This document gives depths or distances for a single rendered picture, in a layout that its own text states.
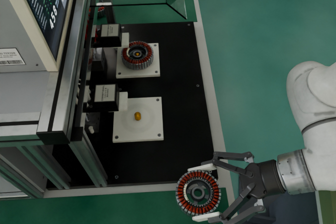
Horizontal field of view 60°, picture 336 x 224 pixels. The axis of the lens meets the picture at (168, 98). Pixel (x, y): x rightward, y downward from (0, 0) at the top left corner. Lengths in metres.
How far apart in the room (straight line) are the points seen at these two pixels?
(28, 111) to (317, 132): 0.57
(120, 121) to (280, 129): 1.20
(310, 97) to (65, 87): 0.50
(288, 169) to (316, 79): 0.20
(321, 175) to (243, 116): 1.25
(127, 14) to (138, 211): 0.79
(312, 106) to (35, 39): 0.56
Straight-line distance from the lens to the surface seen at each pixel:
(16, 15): 0.53
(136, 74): 1.00
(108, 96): 0.79
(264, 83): 2.06
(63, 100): 0.56
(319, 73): 0.69
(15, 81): 0.63
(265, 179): 0.68
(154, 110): 0.91
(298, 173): 0.67
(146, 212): 0.83
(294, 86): 0.72
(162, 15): 1.26
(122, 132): 0.88
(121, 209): 0.84
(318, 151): 0.67
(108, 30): 0.96
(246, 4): 2.62
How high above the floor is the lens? 1.56
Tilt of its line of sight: 56 degrees down
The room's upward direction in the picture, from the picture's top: straight up
